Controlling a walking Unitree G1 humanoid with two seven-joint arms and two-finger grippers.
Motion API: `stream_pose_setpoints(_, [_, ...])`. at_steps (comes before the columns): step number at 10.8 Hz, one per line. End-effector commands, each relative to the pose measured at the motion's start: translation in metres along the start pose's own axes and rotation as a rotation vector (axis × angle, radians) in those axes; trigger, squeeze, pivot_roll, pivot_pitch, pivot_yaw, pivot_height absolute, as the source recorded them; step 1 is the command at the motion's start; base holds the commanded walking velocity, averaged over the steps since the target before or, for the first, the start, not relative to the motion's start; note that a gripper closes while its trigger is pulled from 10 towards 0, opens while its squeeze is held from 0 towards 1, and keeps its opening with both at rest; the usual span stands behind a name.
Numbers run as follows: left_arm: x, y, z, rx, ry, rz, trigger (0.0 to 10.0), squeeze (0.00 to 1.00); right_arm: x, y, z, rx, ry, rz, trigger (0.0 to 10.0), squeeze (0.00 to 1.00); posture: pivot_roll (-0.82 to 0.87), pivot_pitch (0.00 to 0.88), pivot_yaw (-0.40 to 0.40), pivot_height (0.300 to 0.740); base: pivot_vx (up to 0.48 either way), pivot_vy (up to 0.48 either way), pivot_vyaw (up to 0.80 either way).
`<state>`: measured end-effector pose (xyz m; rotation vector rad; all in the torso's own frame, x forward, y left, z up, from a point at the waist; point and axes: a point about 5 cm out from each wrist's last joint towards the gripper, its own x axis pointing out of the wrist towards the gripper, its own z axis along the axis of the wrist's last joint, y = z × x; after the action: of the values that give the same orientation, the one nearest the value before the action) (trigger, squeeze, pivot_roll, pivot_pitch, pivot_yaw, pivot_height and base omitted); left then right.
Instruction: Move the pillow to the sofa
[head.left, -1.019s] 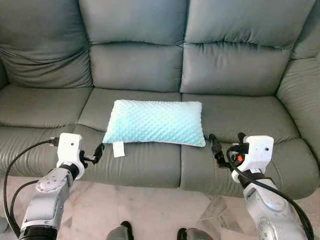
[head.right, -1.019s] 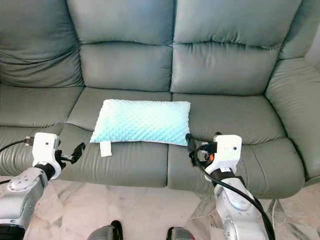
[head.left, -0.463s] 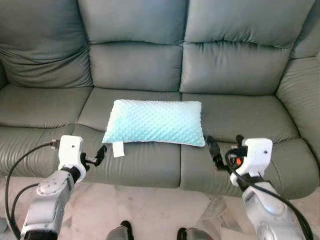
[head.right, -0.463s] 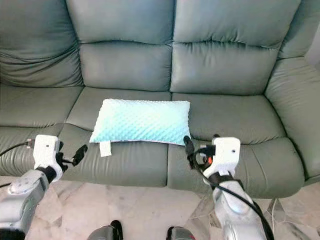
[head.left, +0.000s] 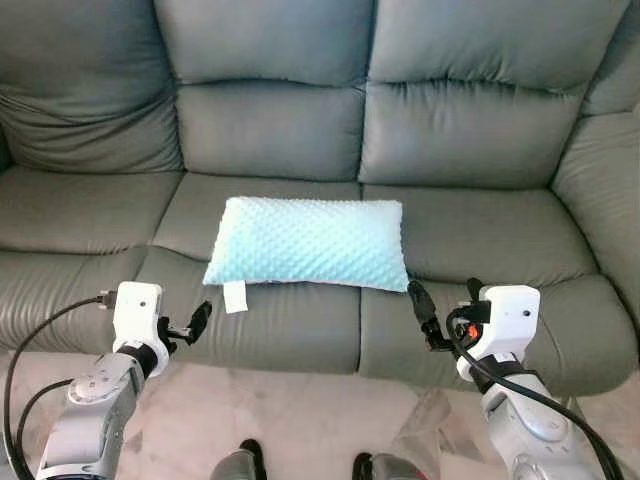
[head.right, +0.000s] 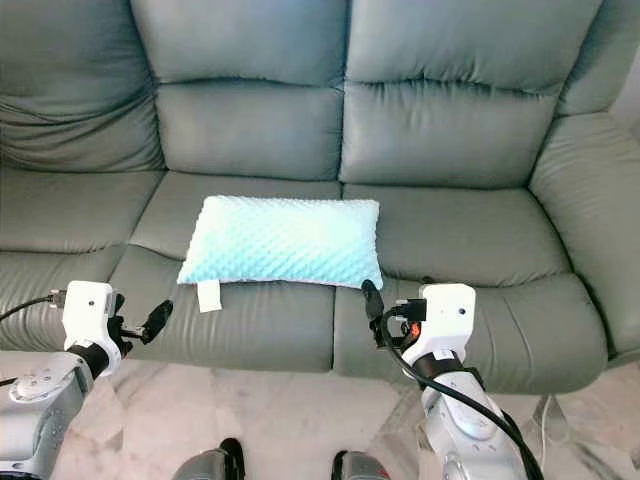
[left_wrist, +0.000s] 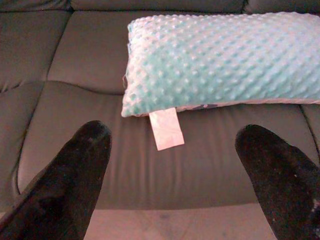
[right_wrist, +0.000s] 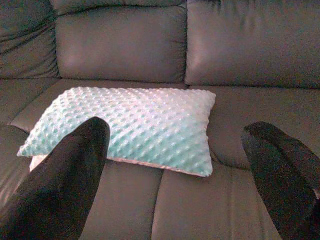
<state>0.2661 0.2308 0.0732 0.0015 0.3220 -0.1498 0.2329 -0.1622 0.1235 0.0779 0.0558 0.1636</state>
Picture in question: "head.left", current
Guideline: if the mint dotted pillow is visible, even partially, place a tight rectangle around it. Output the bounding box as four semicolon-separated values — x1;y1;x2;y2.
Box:
202;196;411;314

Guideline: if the grey-green leather sofa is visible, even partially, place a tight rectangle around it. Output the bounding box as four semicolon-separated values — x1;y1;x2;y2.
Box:
0;0;640;398

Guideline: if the grey left robot leg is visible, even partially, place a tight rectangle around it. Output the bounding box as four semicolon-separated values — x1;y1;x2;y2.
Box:
210;438;268;480

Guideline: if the grey robot leg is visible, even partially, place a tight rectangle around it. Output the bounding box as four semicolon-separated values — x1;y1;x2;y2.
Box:
210;438;268;480
350;452;431;480

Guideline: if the grey right robot leg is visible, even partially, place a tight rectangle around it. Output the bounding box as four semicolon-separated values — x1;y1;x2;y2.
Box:
350;452;431;480

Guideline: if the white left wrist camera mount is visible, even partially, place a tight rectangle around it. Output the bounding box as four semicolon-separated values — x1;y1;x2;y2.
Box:
112;282;166;366

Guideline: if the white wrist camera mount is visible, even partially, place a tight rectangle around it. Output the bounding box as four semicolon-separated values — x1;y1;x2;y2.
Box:
458;285;542;381
112;282;166;366

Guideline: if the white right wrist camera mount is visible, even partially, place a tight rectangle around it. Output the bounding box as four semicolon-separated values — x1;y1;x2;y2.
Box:
458;285;542;381

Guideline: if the long black left arm cable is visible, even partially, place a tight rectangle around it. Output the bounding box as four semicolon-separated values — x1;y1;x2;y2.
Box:
0;292;117;476

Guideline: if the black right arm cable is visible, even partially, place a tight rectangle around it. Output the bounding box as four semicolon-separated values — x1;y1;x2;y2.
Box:
445;310;628;480

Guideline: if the short black left arm cable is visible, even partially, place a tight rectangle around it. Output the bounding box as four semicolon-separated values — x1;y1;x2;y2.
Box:
12;378;79;476

